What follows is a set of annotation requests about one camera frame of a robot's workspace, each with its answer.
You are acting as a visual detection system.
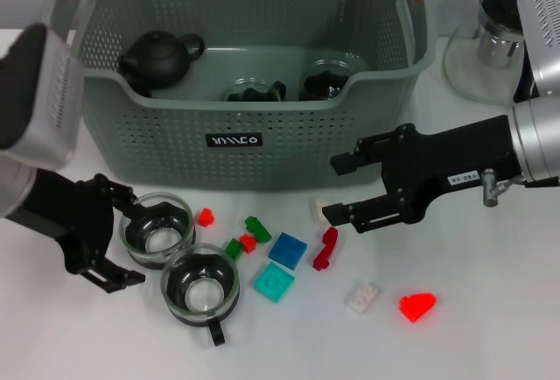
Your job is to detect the glass teacup black sleeve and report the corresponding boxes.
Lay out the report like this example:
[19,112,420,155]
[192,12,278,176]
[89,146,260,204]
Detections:
[118,191,197,271]
[223,77,289,103]
[160,243,241,347]
[298,59,368,102]

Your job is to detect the small green building brick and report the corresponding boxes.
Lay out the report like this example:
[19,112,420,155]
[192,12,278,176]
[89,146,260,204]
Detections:
[225,238,244,261]

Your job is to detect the long green building brick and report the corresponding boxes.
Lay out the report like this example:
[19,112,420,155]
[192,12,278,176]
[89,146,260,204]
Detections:
[243,215,273,244]

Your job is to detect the teal square building plate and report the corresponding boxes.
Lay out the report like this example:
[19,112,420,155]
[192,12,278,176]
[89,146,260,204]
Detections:
[252,261,297,305]

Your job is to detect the cream long building brick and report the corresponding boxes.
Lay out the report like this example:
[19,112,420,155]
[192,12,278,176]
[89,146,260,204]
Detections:
[312,197,333,226]

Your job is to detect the blue square building plate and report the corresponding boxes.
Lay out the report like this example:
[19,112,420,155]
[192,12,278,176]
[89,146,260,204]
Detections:
[268,231,309,271]

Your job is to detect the left wrist camera housing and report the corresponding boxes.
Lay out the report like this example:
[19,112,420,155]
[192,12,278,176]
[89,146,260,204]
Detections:
[0,23,85,171]

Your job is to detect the white two-stud building brick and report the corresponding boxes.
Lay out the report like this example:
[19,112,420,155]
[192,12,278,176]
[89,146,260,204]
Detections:
[344,282,381,316]

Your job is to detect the grey-green perforated storage bin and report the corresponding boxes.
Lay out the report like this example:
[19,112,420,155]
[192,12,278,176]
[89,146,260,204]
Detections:
[41,0,438,192]

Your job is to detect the black clay teapot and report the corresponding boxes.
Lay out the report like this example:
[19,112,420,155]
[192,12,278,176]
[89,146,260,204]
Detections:
[118,29,207,91]

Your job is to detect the bright red slope brick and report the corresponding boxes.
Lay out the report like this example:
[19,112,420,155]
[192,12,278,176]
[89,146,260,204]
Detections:
[399,292,438,323]

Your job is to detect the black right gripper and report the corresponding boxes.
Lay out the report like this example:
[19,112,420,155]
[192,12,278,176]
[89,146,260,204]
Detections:
[322,115,524,235]

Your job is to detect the dark red curved brick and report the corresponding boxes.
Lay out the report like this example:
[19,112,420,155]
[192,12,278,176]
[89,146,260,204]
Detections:
[312,226,340,271]

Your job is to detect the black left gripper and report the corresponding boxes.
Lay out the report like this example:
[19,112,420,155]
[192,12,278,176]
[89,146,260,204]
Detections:
[8,168,146,296]

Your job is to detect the glass pitcher black lid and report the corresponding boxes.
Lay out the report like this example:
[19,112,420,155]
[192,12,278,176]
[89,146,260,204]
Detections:
[442,0,533,103]

